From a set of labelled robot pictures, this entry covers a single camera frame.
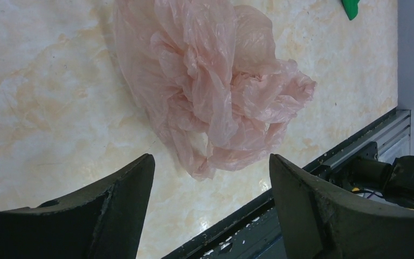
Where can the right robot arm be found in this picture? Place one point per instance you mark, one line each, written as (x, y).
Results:
(393, 182)

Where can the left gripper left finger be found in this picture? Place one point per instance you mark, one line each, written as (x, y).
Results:
(102, 220)

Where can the green cloth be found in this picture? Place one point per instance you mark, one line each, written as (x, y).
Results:
(351, 8)

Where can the pink plastic trash bag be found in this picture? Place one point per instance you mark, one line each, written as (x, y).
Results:
(206, 75)

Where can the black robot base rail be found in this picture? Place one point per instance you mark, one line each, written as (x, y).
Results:
(253, 231)

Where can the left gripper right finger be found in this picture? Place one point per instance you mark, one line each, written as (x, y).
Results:
(321, 220)

